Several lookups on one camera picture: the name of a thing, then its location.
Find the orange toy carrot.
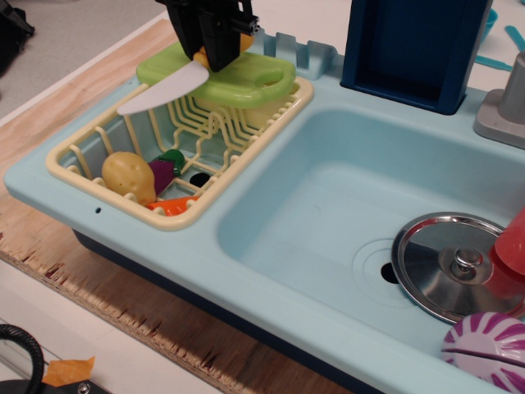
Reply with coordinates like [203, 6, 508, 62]
[147, 196, 199, 217]

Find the red plastic cup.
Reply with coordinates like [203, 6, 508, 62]
[487, 208, 524, 303]

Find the orange tape piece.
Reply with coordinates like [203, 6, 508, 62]
[42, 356, 96, 387]

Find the purple toy eggplant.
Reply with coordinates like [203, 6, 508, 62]
[148, 149, 185, 195]

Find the light blue toy sink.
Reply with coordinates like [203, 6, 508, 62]
[2, 18, 525, 394]

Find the grey toy faucet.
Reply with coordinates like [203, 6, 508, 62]
[473, 52, 524, 149]

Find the yellow handled white toy knife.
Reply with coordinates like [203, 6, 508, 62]
[116, 32, 255, 116]

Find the steel pot lid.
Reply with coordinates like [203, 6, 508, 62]
[391, 213, 524, 323]

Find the black bracket with screw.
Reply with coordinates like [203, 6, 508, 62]
[2, 379, 108, 394]

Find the dark blue plastic back panel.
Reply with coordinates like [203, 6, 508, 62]
[340, 0, 492, 115]

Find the black cable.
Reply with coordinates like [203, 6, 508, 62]
[0, 323, 45, 394]

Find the yellow toy potato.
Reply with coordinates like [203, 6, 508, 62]
[102, 152, 157, 206]

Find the cream plastic dish rack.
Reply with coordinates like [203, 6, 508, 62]
[46, 78, 314, 231]

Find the teal utensil handle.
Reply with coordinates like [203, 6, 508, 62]
[504, 25, 525, 52]

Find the black object at left edge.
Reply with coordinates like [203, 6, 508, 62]
[1, 1, 35, 76]

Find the wooden board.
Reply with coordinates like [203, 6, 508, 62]
[1, 15, 344, 393]

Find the green plastic cutting board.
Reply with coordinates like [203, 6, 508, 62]
[136, 42, 296, 109]

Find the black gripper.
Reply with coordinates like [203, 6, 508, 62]
[159, 0, 259, 72]

